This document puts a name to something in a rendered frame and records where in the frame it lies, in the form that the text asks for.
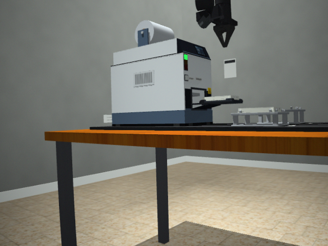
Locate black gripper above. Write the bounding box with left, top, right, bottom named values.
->
left=210, top=3, right=238, bottom=48

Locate white cylinder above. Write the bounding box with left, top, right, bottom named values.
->
left=135, top=20, right=175, bottom=44

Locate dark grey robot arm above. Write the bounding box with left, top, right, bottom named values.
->
left=195, top=0, right=231, bottom=29

